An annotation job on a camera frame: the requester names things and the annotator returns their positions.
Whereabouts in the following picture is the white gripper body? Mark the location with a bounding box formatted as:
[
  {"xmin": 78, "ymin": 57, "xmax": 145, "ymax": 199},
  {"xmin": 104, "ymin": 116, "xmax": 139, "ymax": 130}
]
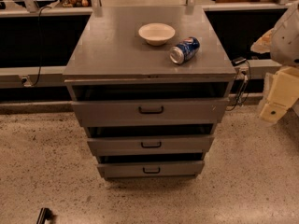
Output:
[{"xmin": 263, "ymin": 66, "xmax": 299, "ymax": 109}]

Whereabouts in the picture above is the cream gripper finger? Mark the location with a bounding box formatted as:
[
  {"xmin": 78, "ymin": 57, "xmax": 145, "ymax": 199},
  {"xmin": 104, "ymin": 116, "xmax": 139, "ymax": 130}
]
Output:
[{"xmin": 258, "ymin": 103, "xmax": 287, "ymax": 124}]

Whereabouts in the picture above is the grey drawer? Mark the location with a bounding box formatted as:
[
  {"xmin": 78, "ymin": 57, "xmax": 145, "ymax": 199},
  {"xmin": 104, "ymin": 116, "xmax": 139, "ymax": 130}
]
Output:
[
  {"xmin": 88, "ymin": 134, "xmax": 214, "ymax": 156},
  {"xmin": 72, "ymin": 98, "xmax": 228, "ymax": 127},
  {"xmin": 97, "ymin": 161, "xmax": 205, "ymax": 179}
]

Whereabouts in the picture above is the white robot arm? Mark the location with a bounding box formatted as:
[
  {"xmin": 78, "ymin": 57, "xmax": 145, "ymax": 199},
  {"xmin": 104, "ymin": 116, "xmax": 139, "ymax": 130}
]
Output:
[{"xmin": 250, "ymin": 1, "xmax": 299, "ymax": 124}]

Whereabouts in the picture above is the grey drawer cabinet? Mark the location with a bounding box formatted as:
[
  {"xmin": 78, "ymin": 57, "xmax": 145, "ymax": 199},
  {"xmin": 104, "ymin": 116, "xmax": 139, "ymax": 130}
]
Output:
[{"xmin": 63, "ymin": 5, "xmax": 237, "ymax": 181}]

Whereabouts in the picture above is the grey top drawer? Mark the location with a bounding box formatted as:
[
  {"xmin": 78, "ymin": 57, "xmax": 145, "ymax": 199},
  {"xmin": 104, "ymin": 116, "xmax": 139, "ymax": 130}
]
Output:
[{"xmin": 72, "ymin": 98, "xmax": 228, "ymax": 127}]

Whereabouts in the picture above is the grey bottom drawer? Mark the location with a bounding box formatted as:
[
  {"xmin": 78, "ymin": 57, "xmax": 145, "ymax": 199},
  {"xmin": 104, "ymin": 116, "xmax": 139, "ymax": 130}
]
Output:
[{"xmin": 97, "ymin": 161, "xmax": 205, "ymax": 179}]

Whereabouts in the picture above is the blue pepsi can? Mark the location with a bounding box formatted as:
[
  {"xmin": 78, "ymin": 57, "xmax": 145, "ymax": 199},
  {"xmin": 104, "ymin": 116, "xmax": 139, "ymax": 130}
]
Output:
[{"xmin": 170, "ymin": 36, "xmax": 200, "ymax": 64}]

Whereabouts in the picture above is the white ceramic bowl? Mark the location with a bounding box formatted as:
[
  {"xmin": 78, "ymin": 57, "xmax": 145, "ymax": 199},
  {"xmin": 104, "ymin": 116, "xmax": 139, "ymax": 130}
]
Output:
[{"xmin": 138, "ymin": 23, "xmax": 176, "ymax": 46}]

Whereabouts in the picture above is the black object on floor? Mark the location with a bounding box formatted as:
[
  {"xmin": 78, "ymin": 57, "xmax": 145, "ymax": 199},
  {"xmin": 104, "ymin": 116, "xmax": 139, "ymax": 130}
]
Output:
[{"xmin": 36, "ymin": 207, "xmax": 53, "ymax": 224}]

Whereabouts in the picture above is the black power adapter with cables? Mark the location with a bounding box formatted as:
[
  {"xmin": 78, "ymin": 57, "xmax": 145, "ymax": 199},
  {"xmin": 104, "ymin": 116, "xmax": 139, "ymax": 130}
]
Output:
[{"xmin": 226, "ymin": 57, "xmax": 251, "ymax": 111}]

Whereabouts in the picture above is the black cable left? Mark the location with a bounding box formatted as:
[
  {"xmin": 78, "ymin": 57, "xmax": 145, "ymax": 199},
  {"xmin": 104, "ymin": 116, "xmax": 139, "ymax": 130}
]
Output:
[{"xmin": 21, "ymin": 5, "xmax": 53, "ymax": 88}]

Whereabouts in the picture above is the grey metal rail frame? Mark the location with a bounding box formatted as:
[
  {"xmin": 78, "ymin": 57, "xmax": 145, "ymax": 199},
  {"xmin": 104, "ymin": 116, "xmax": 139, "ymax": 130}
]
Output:
[{"xmin": 0, "ymin": 0, "xmax": 298, "ymax": 88}]

